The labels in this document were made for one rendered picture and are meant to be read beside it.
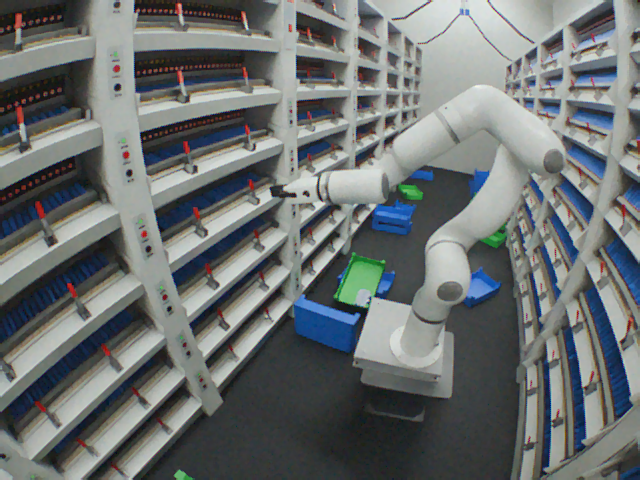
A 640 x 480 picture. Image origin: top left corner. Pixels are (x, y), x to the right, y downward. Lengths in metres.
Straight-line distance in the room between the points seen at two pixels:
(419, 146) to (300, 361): 1.09
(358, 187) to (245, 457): 1.02
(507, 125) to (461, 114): 0.10
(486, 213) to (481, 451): 0.95
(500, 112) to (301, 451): 1.21
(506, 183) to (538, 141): 0.15
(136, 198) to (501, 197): 0.84
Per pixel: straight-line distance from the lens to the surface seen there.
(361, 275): 1.75
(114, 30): 0.73
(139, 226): 0.76
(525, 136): 0.66
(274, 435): 1.24
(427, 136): 0.65
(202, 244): 0.92
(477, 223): 0.74
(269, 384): 1.36
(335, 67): 1.82
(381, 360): 1.02
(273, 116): 1.19
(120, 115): 0.71
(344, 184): 0.71
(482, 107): 0.66
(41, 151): 0.65
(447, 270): 0.73
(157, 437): 1.21
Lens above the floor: 1.13
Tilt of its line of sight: 30 degrees down
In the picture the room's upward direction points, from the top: straight up
